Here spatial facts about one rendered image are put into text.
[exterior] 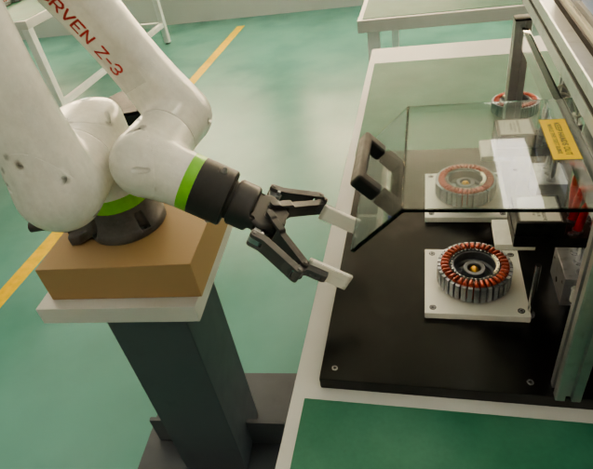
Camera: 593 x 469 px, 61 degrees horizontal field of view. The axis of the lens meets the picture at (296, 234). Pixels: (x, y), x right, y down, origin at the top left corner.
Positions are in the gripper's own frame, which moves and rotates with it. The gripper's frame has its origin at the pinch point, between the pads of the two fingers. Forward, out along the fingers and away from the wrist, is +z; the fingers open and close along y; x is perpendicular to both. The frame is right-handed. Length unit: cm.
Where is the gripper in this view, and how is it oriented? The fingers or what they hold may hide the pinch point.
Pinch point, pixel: (347, 250)
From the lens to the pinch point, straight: 82.3
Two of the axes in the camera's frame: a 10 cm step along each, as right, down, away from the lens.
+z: 9.1, 4.0, 0.9
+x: 3.5, -6.7, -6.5
